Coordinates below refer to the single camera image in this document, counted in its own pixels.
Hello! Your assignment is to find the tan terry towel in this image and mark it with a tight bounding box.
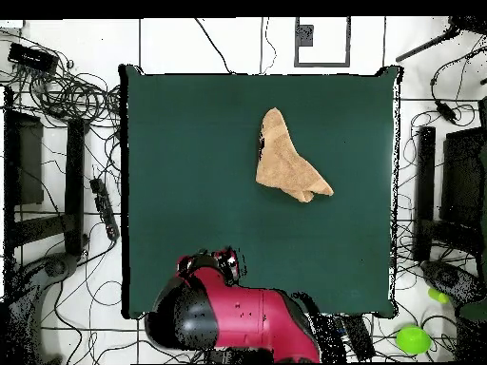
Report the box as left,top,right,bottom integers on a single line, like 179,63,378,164
255,106,335,203

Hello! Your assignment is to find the dark green table cloth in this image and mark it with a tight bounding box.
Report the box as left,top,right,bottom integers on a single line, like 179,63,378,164
118,64,404,319

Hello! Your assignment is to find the black power strip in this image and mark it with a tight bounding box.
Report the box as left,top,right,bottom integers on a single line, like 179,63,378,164
340,314,377,362
89,177,121,242

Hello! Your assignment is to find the dark grey small box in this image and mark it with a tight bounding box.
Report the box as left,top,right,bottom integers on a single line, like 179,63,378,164
296,24,316,48

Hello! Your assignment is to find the grey chair base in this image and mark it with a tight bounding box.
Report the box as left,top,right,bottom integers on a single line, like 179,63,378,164
419,259,486,305
5,252,81,364

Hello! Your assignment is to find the small lime green object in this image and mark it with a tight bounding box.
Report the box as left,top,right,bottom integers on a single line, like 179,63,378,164
427,287,451,305

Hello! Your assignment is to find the lime green ball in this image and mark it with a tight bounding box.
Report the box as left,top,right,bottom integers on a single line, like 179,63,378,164
395,323,434,356

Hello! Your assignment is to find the black power adapter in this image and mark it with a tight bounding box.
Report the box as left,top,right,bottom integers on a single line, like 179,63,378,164
435,100,458,125

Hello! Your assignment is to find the black rod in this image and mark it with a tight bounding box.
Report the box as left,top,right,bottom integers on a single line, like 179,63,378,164
394,15,487,65

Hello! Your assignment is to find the dark green object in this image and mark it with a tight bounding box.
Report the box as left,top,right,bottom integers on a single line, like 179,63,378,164
458,301,487,322

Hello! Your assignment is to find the grey square floor frame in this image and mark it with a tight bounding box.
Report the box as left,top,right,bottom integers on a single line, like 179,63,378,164
293,16,352,68

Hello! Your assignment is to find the thin black cable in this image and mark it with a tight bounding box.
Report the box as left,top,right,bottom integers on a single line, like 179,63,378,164
194,17,234,75

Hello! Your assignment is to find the black cable tangle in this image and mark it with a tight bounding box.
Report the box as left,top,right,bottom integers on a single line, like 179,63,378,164
0,29,123,132

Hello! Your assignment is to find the black network switch box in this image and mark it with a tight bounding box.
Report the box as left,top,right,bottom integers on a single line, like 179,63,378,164
7,42,60,74

